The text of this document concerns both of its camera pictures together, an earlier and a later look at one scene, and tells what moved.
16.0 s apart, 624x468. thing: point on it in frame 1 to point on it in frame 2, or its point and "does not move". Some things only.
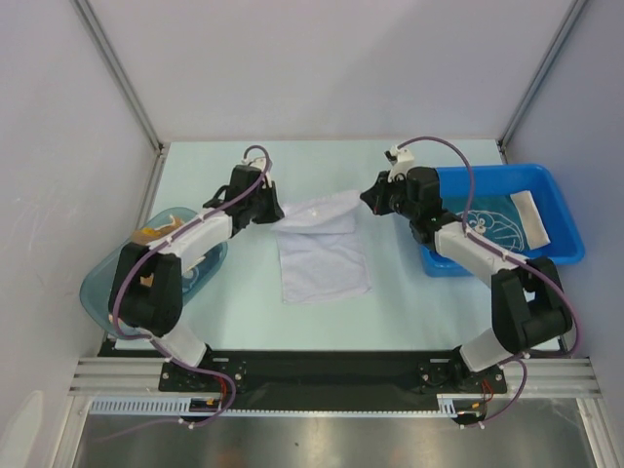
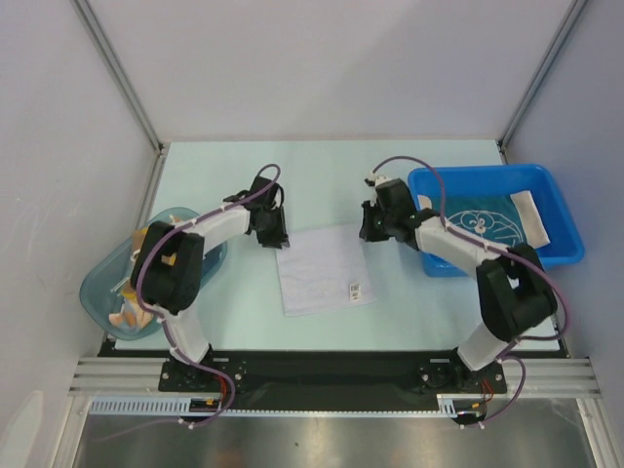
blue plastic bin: [498, 180] does not move
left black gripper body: [252, 204] to [273, 231]
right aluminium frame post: [576, 9] does not move
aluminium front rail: [565, 377] does not move
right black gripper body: [383, 196] to [371, 225]
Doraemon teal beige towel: [510, 219] does not move
